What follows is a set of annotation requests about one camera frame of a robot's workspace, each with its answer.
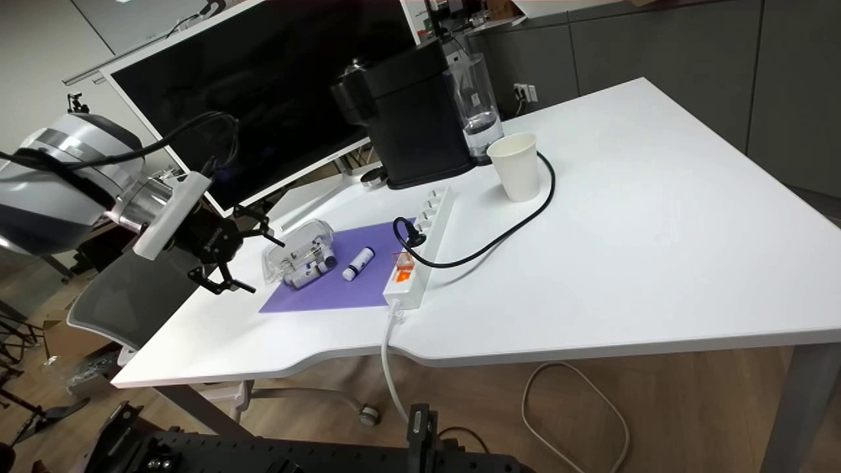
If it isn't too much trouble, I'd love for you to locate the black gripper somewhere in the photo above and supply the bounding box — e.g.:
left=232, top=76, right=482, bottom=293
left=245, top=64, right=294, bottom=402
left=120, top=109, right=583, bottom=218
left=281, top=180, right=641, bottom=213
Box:
left=173, top=198, right=289, bottom=298

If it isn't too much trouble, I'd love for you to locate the purple mat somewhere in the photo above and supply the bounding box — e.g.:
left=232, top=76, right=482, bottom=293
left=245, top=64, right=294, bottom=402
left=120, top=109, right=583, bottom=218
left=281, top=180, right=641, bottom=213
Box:
left=257, top=218, right=412, bottom=315

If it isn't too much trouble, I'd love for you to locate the white tube with purple band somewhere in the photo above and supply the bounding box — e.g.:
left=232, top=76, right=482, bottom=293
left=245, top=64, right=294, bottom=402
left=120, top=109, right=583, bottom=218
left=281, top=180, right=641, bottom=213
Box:
left=340, top=247, right=379, bottom=283

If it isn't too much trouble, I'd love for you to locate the grey office chair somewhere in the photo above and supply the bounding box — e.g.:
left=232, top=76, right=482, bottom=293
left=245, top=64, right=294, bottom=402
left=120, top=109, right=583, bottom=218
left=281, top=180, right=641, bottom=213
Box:
left=65, top=244, right=215, bottom=356

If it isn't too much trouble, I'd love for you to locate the small dark round object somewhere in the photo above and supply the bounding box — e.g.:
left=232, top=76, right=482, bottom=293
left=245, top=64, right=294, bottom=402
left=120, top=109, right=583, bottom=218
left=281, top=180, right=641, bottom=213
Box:
left=358, top=167, right=389, bottom=192

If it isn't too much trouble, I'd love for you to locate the large black flat monitor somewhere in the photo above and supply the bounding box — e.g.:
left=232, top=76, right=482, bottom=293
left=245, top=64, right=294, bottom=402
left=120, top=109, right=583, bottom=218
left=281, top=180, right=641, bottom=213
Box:
left=64, top=0, right=424, bottom=222

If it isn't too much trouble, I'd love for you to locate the white power strip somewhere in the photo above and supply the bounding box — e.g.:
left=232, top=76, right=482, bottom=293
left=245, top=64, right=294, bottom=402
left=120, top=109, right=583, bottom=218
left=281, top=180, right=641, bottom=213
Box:
left=383, top=184, right=461, bottom=314

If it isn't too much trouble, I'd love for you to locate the black coffee machine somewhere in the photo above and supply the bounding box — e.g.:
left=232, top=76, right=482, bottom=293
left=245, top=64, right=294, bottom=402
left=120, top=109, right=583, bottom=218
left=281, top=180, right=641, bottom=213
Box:
left=329, top=39, right=482, bottom=192

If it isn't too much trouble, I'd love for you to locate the clear water tank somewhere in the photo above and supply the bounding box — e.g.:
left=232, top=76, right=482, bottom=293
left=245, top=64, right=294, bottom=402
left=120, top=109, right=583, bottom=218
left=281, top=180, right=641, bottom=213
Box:
left=442, top=38, right=508, bottom=167

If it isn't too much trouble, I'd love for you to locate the white paper cup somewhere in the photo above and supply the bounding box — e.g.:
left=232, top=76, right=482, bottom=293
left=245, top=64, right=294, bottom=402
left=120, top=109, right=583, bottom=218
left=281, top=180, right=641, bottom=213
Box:
left=487, top=128, right=542, bottom=205

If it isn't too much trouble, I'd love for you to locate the shelf clutter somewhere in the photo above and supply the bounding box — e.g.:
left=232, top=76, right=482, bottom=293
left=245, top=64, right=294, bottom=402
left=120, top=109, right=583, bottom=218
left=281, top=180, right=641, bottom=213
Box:
left=398, top=0, right=529, bottom=48

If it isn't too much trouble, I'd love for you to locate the grey table leg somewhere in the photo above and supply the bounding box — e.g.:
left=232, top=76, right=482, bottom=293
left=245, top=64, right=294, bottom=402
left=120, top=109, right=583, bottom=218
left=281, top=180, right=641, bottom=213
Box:
left=760, top=344, right=841, bottom=473

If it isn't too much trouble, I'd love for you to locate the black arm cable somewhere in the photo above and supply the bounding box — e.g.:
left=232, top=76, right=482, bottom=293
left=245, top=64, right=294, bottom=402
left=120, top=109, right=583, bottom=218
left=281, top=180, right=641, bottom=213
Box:
left=0, top=109, right=245, bottom=180

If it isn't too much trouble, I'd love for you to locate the white power strip cable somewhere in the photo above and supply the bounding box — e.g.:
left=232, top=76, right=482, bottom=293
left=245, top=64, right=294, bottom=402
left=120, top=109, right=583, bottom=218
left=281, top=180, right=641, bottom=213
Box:
left=377, top=305, right=415, bottom=425

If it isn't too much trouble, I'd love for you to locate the black camera rig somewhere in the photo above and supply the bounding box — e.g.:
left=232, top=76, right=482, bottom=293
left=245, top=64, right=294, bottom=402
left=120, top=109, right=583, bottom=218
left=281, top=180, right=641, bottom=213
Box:
left=81, top=400, right=534, bottom=473

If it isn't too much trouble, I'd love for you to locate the black power cable with plug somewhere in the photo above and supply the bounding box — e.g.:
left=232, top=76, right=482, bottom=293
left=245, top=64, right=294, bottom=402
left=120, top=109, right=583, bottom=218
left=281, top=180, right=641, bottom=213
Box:
left=389, top=149, right=561, bottom=272

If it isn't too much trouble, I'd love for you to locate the white wall outlet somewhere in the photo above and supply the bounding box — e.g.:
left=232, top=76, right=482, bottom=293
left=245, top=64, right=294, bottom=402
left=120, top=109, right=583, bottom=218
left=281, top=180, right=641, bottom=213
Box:
left=509, top=81, right=542, bottom=109

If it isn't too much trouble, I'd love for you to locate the white looped floor cable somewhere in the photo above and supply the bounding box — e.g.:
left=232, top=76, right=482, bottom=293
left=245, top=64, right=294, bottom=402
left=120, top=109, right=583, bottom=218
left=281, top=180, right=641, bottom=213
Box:
left=520, top=360, right=634, bottom=473

